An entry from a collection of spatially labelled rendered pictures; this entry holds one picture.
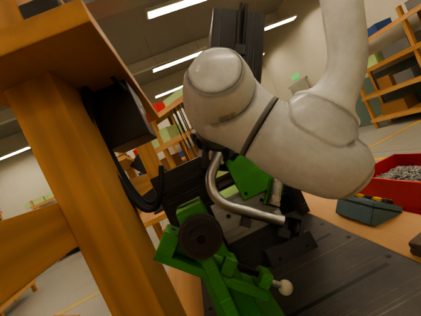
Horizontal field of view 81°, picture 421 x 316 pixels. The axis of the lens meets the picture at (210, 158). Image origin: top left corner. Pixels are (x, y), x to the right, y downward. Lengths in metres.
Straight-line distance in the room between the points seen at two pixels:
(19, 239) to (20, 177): 10.43
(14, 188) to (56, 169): 10.42
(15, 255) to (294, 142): 0.39
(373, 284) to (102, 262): 0.50
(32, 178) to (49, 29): 10.27
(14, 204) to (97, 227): 10.47
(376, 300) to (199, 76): 0.46
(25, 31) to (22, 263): 0.33
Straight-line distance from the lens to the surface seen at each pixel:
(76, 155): 0.53
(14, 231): 0.44
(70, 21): 0.48
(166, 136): 4.04
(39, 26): 0.50
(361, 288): 0.58
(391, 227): 0.74
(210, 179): 0.70
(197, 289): 0.84
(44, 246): 0.48
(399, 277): 0.59
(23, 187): 10.82
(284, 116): 0.35
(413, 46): 6.33
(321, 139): 0.34
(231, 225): 0.75
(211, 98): 0.31
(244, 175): 0.74
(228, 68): 0.32
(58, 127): 0.54
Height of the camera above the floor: 1.24
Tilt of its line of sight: 2 degrees down
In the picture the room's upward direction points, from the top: 25 degrees counter-clockwise
